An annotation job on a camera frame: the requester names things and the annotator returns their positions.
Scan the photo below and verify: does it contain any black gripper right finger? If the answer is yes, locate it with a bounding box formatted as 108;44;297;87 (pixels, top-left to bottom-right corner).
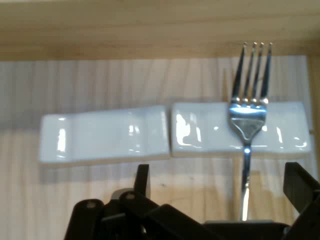
282;161;320;240

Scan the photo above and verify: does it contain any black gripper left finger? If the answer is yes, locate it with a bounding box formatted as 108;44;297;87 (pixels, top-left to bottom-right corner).
63;163;208;240

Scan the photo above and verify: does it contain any white ceramic cutlery rest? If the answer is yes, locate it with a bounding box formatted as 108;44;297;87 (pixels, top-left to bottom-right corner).
169;100;313;159
38;104;171;169

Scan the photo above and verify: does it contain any silver metal fork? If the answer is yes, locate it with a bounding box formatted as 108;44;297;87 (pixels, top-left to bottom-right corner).
227;41;274;222

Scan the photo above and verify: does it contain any light wooden drawer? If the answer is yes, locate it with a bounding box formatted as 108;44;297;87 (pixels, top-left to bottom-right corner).
0;0;320;240

